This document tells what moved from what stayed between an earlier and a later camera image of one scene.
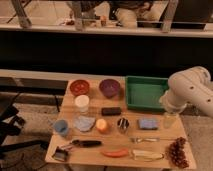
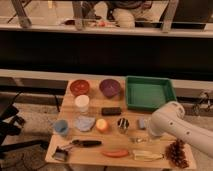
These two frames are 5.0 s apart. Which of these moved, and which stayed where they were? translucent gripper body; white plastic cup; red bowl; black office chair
Moved: translucent gripper body
Stayed: white plastic cup; black office chair; red bowl
